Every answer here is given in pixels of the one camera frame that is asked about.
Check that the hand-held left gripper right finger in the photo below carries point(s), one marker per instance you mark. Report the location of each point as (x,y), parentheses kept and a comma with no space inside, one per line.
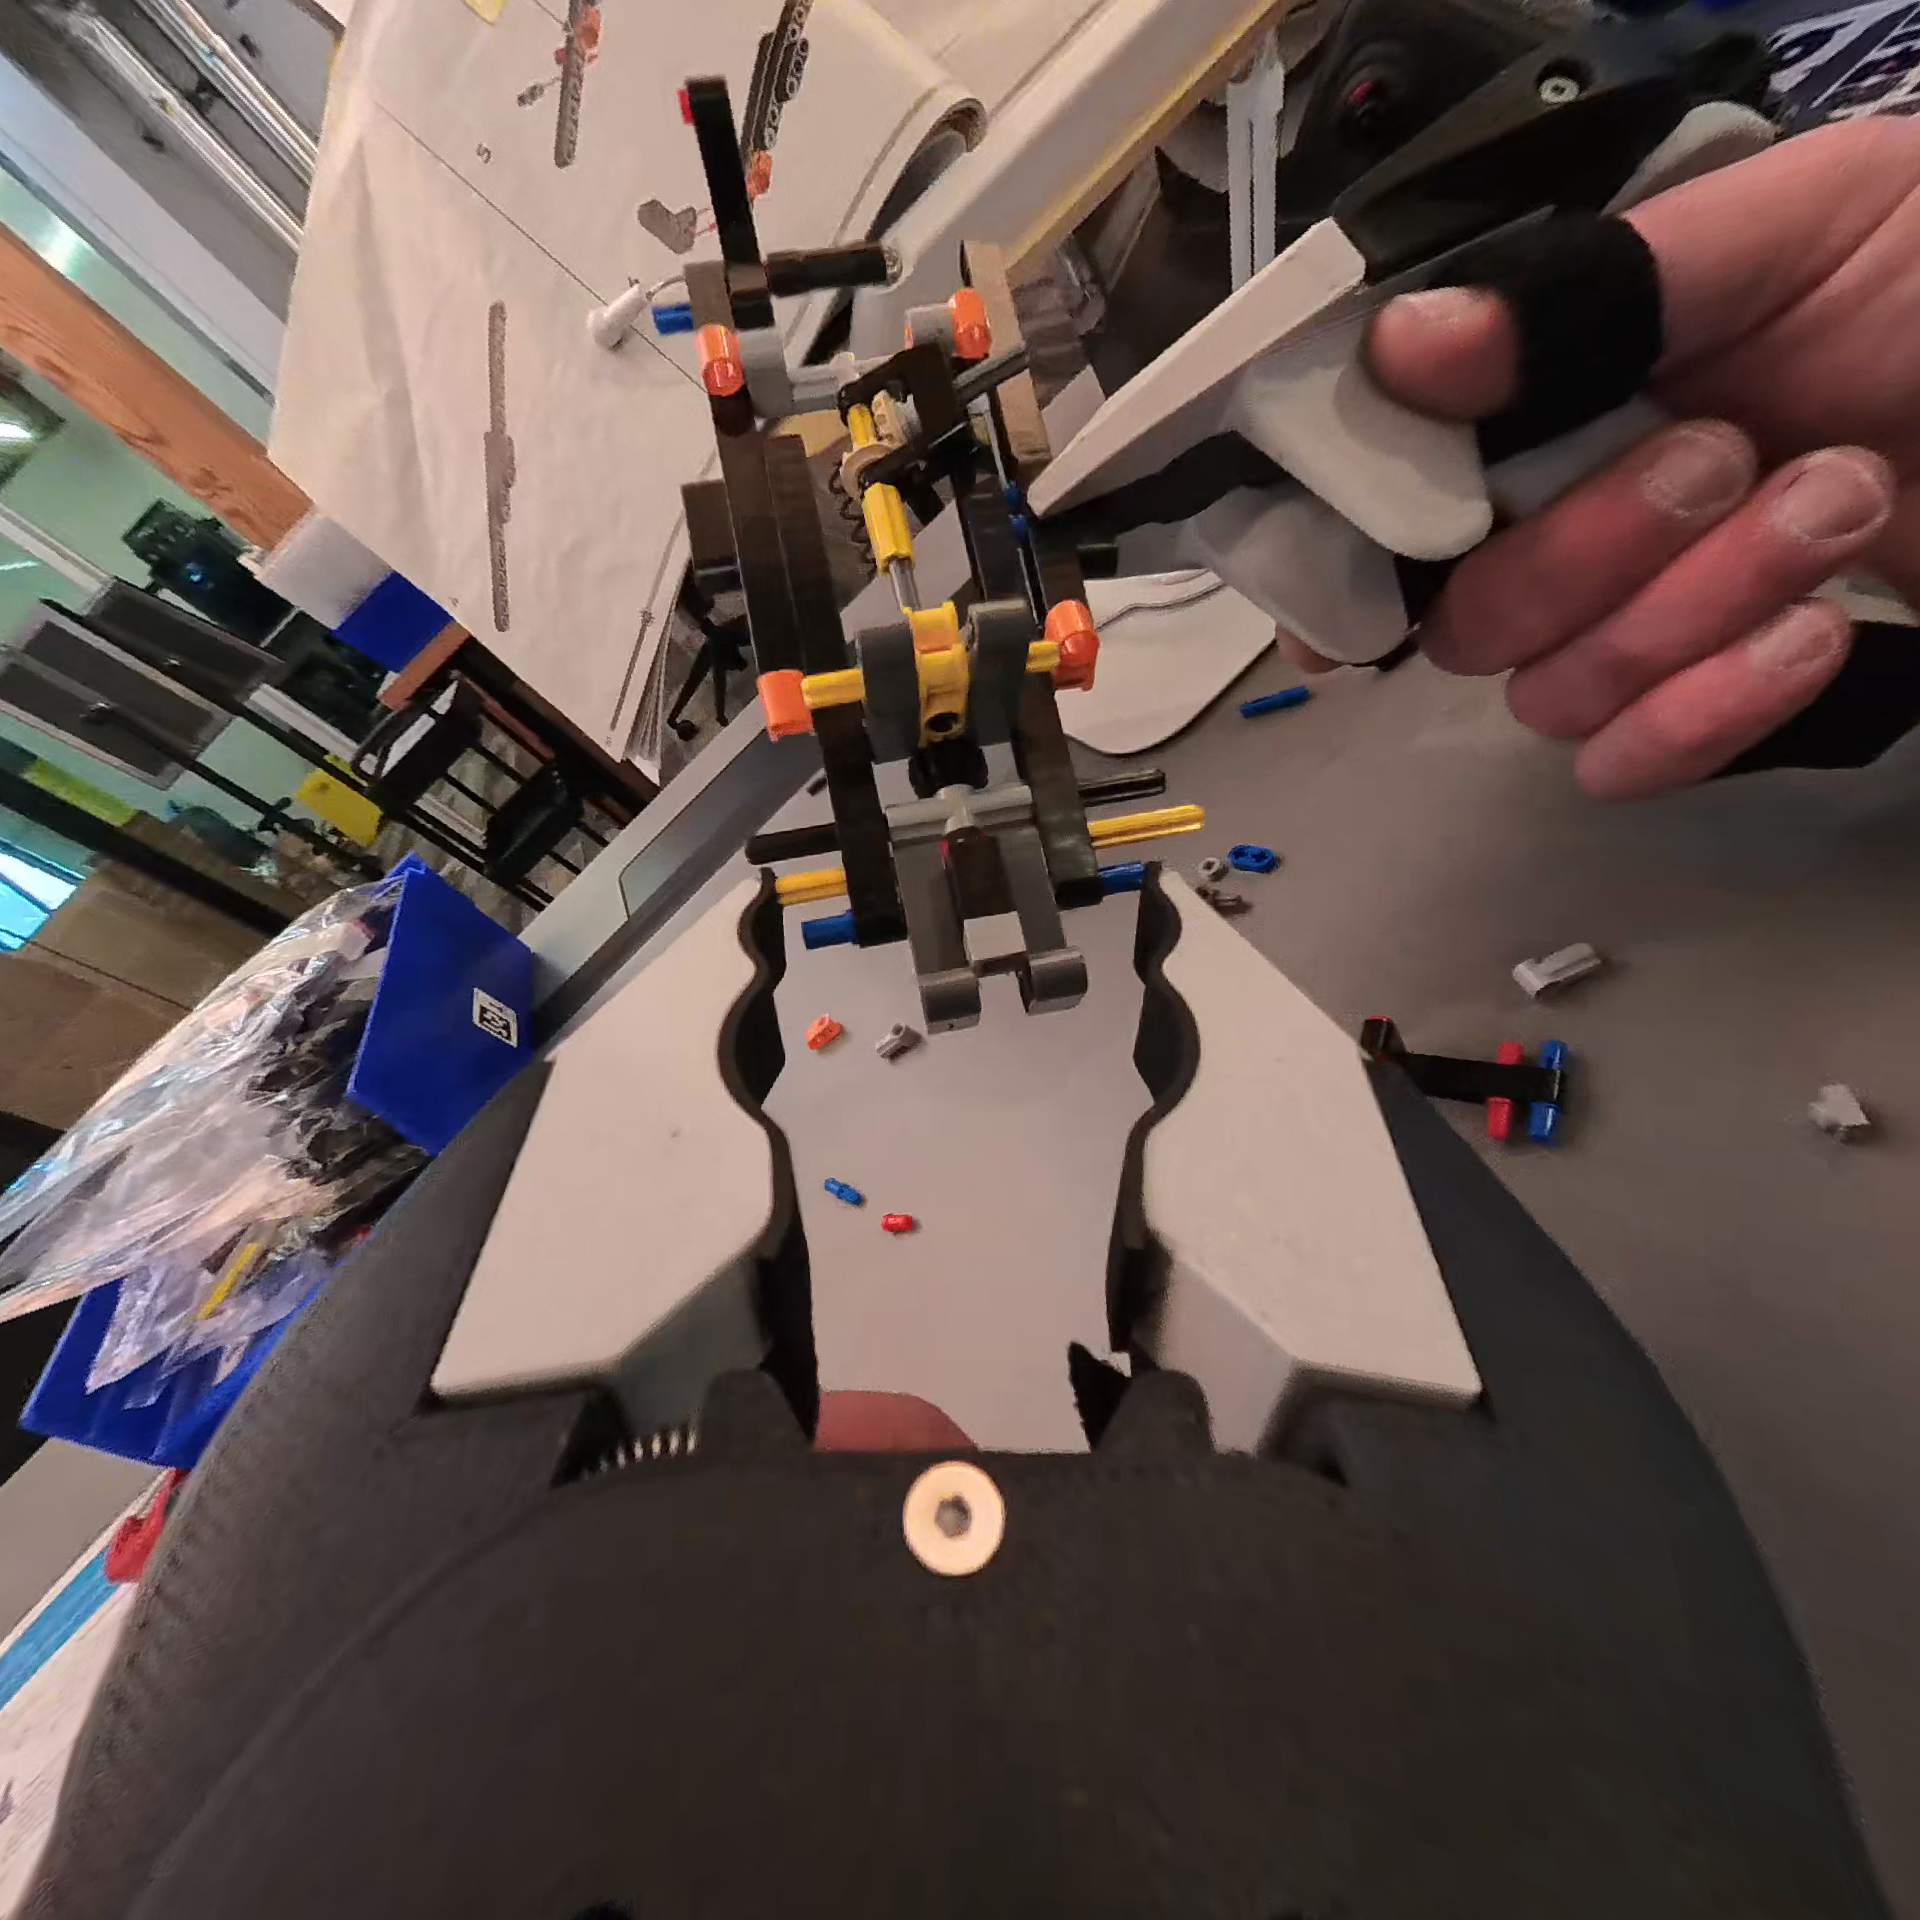
(1291,1200)

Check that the page holder clip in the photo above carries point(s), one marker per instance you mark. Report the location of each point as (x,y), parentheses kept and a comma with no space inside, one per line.
(615,317)

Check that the person's right hand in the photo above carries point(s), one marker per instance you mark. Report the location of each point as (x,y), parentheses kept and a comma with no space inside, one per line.
(1770,376)

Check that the pile of clear plastic bags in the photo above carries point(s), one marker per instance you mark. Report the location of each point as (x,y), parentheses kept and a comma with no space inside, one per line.
(180,1140)

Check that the lego instruction booklet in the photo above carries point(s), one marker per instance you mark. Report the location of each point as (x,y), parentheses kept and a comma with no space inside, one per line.
(495,226)

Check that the small red lego piece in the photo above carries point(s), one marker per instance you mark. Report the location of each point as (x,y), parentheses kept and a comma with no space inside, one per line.
(138,1530)

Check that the blue lego liftarm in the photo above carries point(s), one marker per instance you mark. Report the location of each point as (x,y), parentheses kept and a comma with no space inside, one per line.
(1251,860)

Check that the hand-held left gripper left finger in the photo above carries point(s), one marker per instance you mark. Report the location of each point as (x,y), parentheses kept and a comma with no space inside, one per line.
(615,1200)

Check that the black lego beam with pins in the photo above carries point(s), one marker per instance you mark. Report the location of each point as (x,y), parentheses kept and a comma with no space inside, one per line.
(1446,1068)

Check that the small grey lego piece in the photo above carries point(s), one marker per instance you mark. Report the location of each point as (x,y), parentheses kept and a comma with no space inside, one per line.
(1837,1113)

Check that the blue bin with marker label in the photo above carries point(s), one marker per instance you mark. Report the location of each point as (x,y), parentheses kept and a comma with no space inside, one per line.
(450,975)

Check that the light grey lego connector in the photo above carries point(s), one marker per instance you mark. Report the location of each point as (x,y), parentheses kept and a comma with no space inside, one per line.
(896,1041)
(1556,971)

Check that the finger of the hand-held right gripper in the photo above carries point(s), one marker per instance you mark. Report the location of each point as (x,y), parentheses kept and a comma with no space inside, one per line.
(1216,368)

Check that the black lego chassis assembly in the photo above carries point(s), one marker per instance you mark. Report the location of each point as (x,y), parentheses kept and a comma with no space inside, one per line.
(780,571)

